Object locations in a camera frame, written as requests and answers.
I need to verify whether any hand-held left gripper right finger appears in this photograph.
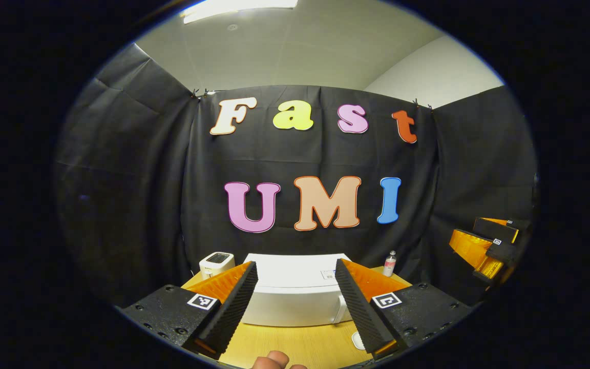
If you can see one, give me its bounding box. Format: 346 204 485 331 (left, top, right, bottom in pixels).
333 258 476 361

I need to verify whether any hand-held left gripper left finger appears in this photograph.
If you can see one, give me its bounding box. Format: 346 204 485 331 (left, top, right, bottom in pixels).
119 261 259 360

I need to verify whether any white microwave oven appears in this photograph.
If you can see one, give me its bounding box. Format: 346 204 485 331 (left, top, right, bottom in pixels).
241 253 353 327

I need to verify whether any white toaster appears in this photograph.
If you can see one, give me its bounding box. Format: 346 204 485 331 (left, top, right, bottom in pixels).
199 252 236 280

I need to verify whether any black backdrop cloth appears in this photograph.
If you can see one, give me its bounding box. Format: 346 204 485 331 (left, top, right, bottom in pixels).
54 44 537 308

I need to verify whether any ceiling light panel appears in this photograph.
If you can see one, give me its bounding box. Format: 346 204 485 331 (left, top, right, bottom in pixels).
181 0 299 25

